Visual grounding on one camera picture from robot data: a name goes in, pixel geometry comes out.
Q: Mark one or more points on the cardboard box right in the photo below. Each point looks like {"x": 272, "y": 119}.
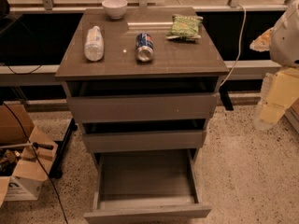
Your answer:
{"x": 292, "y": 115}

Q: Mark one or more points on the white ceramic bowl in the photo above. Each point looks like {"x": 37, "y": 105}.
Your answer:
{"x": 115, "y": 9}

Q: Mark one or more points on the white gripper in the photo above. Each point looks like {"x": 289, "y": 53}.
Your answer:
{"x": 286, "y": 39}

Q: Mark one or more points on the open cardboard box left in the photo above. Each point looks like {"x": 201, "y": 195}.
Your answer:
{"x": 23, "y": 170}

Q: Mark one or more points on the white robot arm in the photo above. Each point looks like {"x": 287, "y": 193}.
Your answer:
{"x": 284, "y": 45}

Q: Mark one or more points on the grey drawer cabinet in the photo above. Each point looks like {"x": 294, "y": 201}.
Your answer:
{"x": 170, "y": 58}

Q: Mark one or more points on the grey top drawer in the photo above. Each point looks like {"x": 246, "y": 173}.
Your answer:
{"x": 142, "y": 99}

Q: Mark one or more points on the grey middle drawer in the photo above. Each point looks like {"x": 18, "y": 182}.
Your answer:
{"x": 144, "y": 135}

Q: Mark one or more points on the grey drawer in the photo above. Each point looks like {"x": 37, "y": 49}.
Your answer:
{"x": 142, "y": 99}
{"x": 144, "y": 135}
{"x": 140, "y": 186}

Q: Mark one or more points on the black-tipped tool handle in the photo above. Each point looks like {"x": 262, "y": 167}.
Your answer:
{"x": 35, "y": 145}

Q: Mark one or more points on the grey bottom drawer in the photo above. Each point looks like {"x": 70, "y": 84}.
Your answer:
{"x": 140, "y": 186}

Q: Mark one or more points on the blue soda can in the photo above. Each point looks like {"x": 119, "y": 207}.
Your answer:
{"x": 144, "y": 47}

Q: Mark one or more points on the green chip bag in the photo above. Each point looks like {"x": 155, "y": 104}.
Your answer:
{"x": 184, "y": 27}

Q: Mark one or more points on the black stand leg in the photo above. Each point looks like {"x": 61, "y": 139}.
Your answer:
{"x": 56, "y": 170}

